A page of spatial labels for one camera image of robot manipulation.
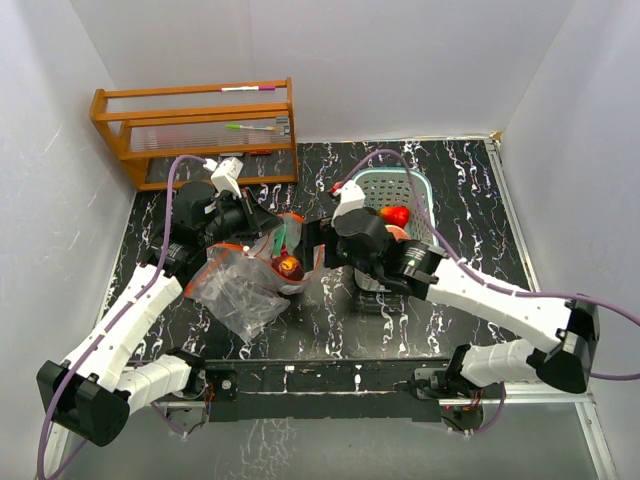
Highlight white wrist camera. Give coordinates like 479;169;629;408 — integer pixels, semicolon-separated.
331;180;366;220
204;157;243;198

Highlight red green dragon fruit toy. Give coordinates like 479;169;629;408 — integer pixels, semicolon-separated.
271;223;295;268

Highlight watermelon slice toy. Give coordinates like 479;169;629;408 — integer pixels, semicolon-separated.
385;224;411;241

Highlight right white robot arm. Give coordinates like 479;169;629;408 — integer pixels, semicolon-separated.
295;208;599;397

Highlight clear orange zip top bag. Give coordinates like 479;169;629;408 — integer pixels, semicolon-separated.
248;213;324;296

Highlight white pink marker pen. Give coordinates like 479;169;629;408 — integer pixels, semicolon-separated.
219;85;277;93

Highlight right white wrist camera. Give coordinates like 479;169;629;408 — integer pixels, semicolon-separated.
331;180;366;220

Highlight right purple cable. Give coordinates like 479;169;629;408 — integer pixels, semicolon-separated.
329;148;640;382

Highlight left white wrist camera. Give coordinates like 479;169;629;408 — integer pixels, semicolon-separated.
204;157;243;198

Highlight dark purple mangosteen toy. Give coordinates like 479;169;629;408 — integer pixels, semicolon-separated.
275;255;305;281

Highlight orange wooden shelf rack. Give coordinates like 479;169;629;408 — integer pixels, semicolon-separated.
89;77;299;191

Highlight green yellow marker pen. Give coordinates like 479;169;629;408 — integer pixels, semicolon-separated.
225;124;277;132

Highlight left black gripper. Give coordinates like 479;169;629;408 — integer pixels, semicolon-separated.
199;188;284;248

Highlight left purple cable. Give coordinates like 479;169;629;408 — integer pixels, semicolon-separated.
35;154;217;479

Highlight purple cable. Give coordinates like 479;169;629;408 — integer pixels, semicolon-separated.
35;154;217;479
329;148;640;382

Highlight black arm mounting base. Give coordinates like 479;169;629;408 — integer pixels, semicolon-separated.
204;359;486;431

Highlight light blue plastic basket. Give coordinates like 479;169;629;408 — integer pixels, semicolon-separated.
353;167;439;246

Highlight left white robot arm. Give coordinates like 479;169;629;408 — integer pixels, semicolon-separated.
36;181;283;447

